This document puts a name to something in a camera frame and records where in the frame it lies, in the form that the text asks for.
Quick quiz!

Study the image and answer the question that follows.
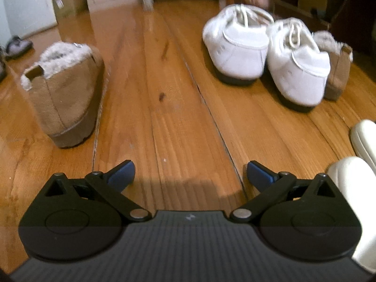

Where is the white door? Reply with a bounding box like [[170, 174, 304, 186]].
[[0, 0, 58, 37]]

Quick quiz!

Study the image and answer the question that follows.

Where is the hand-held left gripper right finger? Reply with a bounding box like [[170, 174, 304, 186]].
[[230, 161, 337, 222]]

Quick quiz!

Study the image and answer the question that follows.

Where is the grey shoe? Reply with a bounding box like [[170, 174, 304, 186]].
[[4, 35, 33, 60], [0, 45, 8, 83]]

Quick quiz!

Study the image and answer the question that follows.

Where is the white lace-up sneaker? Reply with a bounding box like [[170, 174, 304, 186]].
[[267, 18, 331, 113], [202, 4, 275, 86]]

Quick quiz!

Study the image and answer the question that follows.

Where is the tan fur-lined slipper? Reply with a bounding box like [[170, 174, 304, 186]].
[[313, 31, 353, 101], [20, 42, 105, 149]]

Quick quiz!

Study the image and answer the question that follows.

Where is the dark wooden furniture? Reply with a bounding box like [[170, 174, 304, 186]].
[[273, 0, 376, 55]]

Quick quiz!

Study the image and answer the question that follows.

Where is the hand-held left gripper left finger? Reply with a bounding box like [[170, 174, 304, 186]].
[[44, 160, 152, 221]]

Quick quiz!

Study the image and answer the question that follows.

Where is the cream slipper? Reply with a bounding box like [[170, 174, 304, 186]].
[[327, 156, 376, 274], [350, 119, 376, 174]]

